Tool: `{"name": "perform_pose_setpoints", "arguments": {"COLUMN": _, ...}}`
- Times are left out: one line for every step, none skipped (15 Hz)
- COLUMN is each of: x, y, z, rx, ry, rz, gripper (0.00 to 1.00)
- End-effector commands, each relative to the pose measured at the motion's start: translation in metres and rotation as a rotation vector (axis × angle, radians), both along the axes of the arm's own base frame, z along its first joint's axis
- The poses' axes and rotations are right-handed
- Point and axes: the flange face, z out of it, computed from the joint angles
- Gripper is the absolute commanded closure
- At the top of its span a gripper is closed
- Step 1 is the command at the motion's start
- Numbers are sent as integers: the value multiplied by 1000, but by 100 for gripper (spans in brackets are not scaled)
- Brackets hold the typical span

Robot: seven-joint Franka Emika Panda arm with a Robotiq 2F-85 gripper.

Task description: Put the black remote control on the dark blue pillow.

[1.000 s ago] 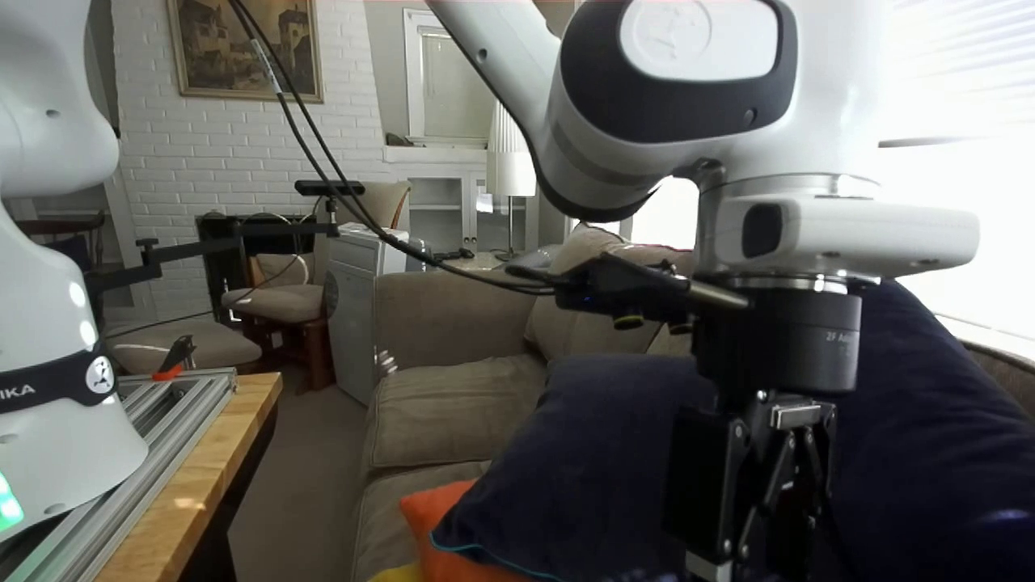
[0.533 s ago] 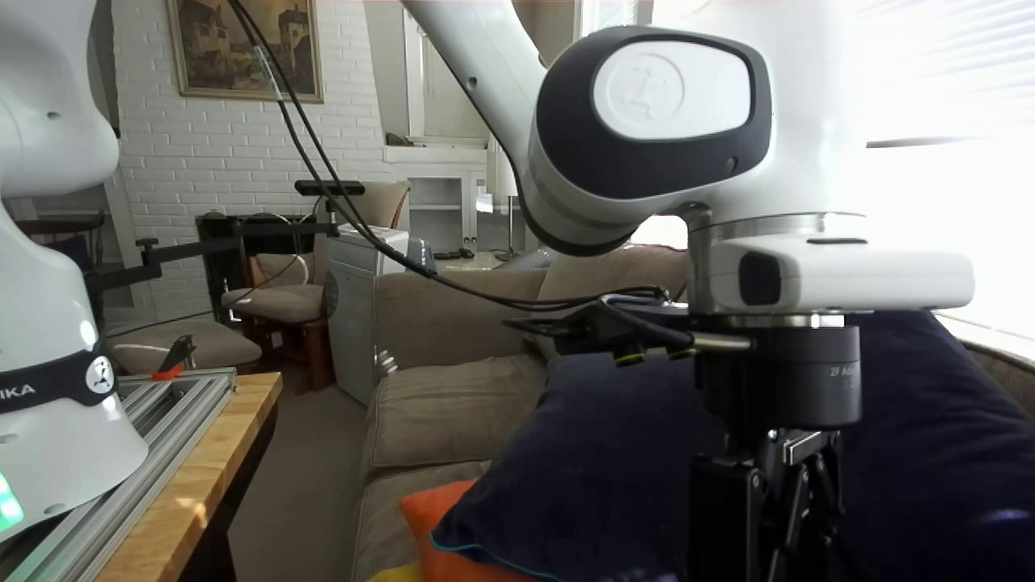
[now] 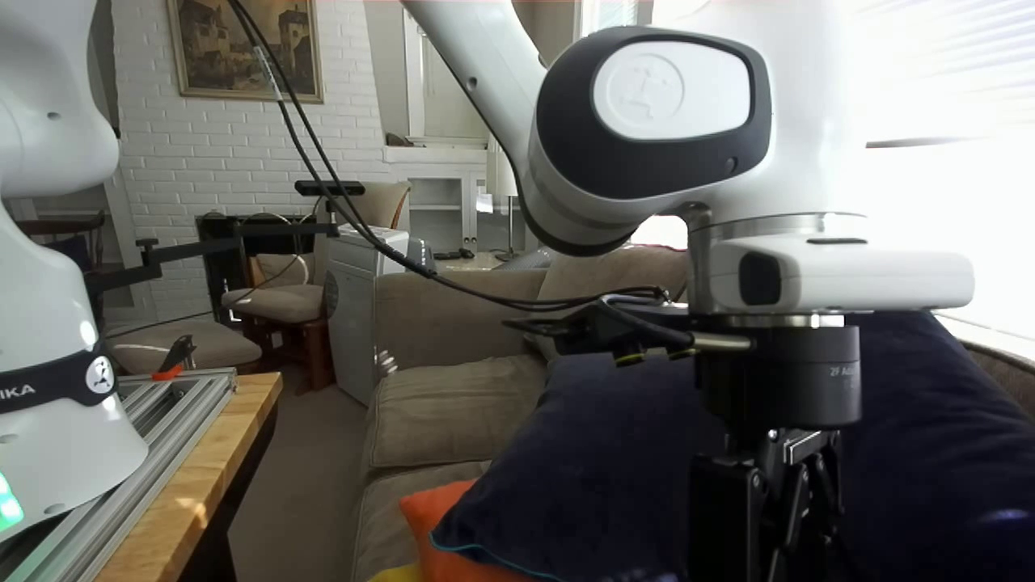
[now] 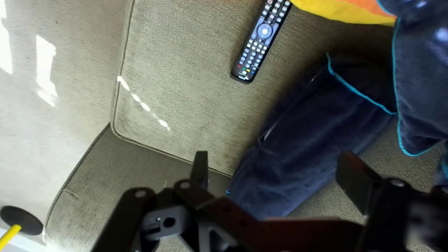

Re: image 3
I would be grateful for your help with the aluminium rail base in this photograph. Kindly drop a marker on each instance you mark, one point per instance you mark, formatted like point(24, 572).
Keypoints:
point(163, 414)

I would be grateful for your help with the beige armchair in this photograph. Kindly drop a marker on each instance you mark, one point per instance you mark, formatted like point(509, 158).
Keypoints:
point(278, 302)

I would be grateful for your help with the yellow pillow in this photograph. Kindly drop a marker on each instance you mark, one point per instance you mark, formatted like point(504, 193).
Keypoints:
point(391, 575)

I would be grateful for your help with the beige fabric couch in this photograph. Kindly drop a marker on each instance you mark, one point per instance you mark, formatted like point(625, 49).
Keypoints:
point(454, 408)

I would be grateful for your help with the beige ottoman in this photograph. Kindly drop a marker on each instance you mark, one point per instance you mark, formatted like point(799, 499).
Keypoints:
point(204, 343)

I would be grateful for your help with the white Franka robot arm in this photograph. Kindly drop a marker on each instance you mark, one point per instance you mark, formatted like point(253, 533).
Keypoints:
point(667, 98)

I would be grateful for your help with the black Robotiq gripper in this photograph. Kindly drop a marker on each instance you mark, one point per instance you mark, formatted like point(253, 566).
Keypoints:
point(778, 372)

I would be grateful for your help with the white box appliance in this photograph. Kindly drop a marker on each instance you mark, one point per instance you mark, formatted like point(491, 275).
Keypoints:
point(349, 312)

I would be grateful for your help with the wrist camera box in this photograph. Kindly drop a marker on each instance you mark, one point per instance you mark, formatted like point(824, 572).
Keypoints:
point(861, 279)

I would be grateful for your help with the dark blue pillow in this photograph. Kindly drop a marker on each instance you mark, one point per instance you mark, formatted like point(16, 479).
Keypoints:
point(602, 473)

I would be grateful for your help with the white shelf unit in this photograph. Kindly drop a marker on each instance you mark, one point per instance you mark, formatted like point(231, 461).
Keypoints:
point(438, 199)

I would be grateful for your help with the black camera boom stand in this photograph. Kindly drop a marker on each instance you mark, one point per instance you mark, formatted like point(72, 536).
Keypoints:
point(171, 255)

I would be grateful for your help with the wooden table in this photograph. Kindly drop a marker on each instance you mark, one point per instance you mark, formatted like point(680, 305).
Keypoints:
point(204, 487)

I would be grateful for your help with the orange pillow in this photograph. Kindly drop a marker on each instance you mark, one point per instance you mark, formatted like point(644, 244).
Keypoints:
point(442, 538)

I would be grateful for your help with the framed picture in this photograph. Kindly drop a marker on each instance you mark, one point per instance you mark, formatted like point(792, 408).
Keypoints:
point(243, 42)

